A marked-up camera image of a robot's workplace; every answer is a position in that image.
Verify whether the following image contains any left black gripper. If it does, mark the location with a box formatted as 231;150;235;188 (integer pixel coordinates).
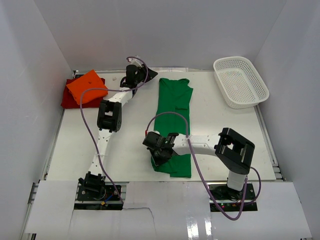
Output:
134;63;158;85

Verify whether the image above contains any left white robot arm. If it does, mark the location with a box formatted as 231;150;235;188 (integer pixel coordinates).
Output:
79;64;158;200

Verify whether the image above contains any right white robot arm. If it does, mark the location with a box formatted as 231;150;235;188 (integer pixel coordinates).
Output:
142;127;255;200

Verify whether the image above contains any orange folded t shirt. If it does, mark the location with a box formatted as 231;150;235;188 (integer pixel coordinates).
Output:
66;69;108;105

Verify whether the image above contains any dark red folded t shirt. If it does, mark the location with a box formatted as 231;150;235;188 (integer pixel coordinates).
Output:
60;86;104;109

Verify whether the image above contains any white perforated plastic basket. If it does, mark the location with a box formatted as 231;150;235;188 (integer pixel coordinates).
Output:
212;56;270;109

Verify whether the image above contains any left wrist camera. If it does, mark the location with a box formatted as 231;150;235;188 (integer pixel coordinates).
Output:
130;57;144;68

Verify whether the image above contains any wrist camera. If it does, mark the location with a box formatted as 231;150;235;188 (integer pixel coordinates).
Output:
130;57;144;68
142;131;162;147

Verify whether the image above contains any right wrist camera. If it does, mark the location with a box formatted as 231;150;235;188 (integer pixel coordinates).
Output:
142;131;162;147

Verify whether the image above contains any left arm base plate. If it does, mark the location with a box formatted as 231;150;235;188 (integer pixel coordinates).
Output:
74;184;125;211

